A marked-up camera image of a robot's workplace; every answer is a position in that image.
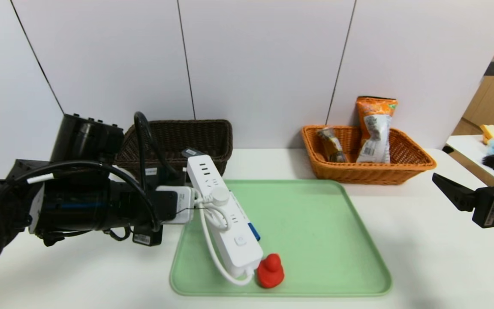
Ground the green plastic tray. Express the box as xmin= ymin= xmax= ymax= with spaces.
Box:
xmin=170 ymin=179 xmax=392 ymax=297

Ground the white side table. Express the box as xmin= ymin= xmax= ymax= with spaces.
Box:
xmin=446 ymin=135 xmax=494 ymax=189

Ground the white power strip with cable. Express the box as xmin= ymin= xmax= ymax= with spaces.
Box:
xmin=186 ymin=154 xmax=264 ymax=287

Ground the red rubber duck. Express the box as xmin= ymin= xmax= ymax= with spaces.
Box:
xmin=257 ymin=253 xmax=285 ymax=289

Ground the dark brown wicker basket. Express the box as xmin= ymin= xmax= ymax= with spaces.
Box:
xmin=114 ymin=120 xmax=234 ymax=183

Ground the orange snack bag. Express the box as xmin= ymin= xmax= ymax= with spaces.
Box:
xmin=355 ymin=96 xmax=398 ymax=164

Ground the orange wicker basket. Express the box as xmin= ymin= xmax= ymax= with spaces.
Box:
xmin=301 ymin=125 xmax=437 ymax=185

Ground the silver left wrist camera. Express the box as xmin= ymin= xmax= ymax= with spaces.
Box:
xmin=156 ymin=185 xmax=195 ymax=224

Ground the brown snack bar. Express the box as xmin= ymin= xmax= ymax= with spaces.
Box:
xmin=317 ymin=127 xmax=347 ymax=163

